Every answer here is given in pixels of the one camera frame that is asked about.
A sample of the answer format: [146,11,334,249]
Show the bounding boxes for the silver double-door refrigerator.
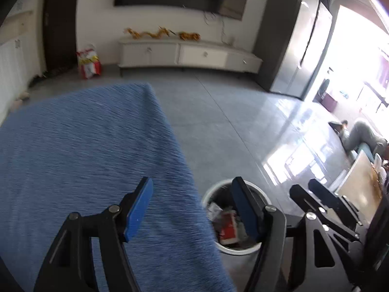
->
[254,0,334,100]

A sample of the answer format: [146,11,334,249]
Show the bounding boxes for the clear plastic wrapper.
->
[207,202,224,219]

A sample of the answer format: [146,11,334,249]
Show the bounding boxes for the red white packet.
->
[219,210,240,245]

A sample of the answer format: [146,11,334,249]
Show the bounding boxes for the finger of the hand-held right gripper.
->
[289,184,362,244]
[308,179,363,226]

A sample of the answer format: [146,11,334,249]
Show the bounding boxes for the blue tablecloth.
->
[0,82,236,292]

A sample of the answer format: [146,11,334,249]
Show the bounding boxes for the white television cabinet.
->
[118,35,263,76]

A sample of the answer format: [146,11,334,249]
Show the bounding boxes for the dark brown door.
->
[43,0,81,73]

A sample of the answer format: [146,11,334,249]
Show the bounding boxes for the purple box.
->
[322,93,338,113]

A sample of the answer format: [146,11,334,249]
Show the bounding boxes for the light wooden table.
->
[334,150,384,216]

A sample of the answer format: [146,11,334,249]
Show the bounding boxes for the television cable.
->
[203,10,234,45]

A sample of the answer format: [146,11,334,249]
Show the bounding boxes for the long golden dragon ornament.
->
[124,27,176,40]

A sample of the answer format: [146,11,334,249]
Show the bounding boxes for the white round trash bin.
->
[201,179,272,256]

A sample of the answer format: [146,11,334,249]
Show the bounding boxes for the pair of beige slippers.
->
[10,91,31,110]

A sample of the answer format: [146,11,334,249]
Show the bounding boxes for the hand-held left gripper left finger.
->
[33,176,154,292]

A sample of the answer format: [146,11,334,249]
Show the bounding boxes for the white cabinet unit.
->
[0,0,46,119]

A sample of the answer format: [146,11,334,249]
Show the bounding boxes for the red gift bag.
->
[76,44,102,80]

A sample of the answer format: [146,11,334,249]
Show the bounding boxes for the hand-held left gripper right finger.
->
[231,176,350,292]

